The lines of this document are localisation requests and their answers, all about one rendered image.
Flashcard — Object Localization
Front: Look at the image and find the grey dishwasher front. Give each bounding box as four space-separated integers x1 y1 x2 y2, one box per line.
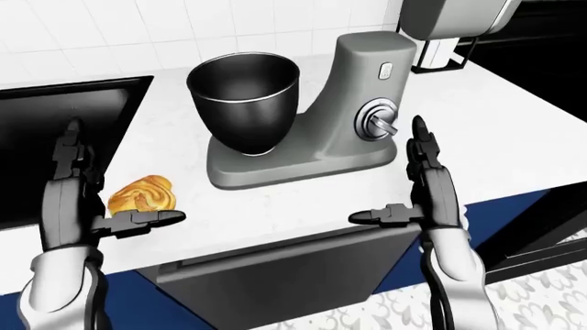
136 223 422 330

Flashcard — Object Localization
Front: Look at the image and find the black kitchen sink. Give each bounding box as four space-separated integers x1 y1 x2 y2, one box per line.
0 75 155 233

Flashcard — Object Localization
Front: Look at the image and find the golden swirled bread roll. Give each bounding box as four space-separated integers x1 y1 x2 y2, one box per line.
107 174 178 218

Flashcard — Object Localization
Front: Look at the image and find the blue base cabinet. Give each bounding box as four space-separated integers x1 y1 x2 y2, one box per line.
0 187 563 330

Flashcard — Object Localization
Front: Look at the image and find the grey stand mixer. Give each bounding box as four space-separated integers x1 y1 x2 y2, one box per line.
205 30 417 190

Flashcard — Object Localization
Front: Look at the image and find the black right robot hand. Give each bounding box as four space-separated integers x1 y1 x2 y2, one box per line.
349 115 467 232

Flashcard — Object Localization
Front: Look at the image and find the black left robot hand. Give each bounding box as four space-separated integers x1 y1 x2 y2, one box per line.
38 115 187 253

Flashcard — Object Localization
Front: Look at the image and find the white paper towel roll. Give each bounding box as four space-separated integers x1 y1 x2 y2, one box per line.
413 37 461 70

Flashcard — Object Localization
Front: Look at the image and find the black stand mixer bowl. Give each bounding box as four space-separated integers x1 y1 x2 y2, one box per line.
185 51 302 158

